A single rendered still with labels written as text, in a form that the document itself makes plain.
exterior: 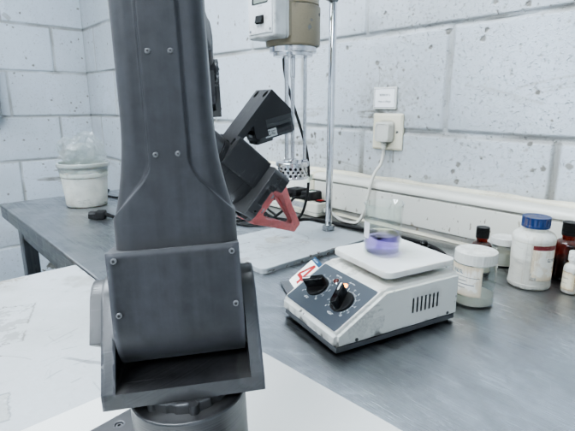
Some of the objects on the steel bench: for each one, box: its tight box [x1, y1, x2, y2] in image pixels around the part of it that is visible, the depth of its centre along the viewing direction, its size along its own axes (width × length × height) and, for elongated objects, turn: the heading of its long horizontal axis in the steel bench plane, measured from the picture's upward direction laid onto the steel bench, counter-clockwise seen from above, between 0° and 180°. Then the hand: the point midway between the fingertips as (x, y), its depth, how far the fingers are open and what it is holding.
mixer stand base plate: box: [237, 221, 364, 274], centre depth 95 cm, size 30×20×1 cm, turn 132°
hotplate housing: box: [284, 257, 459, 353], centre depth 63 cm, size 22×13×8 cm, turn 119°
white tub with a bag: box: [55, 130, 110, 209], centre depth 131 cm, size 14×14×21 cm
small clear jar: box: [490, 233, 512, 268], centre depth 83 cm, size 5×5×5 cm
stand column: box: [323, 1, 337, 232], centre depth 95 cm, size 3×3×70 cm
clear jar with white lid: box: [453, 245, 499, 309], centre depth 67 cm, size 6×6×8 cm
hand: (292, 223), depth 60 cm, fingers closed
